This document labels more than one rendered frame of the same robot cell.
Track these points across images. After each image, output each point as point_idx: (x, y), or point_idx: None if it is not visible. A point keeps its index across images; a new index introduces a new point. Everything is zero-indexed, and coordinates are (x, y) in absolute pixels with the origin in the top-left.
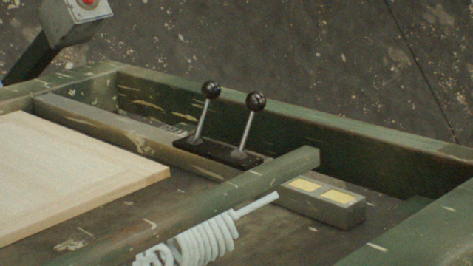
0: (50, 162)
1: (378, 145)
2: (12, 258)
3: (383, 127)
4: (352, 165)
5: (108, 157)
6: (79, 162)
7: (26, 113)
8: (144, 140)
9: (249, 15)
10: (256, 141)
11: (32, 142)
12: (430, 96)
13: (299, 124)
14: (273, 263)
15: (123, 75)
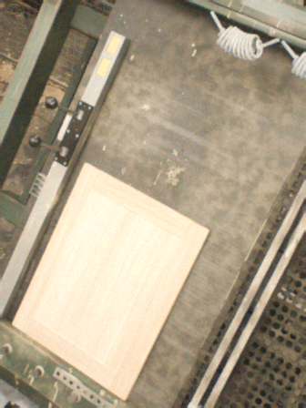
0: (89, 244)
1: (45, 44)
2: (189, 200)
3: (26, 44)
4: (47, 66)
5: (76, 209)
6: (86, 226)
7: (16, 315)
8: (56, 193)
9: None
10: (17, 140)
11: (62, 278)
12: None
13: (21, 101)
14: (167, 65)
15: None
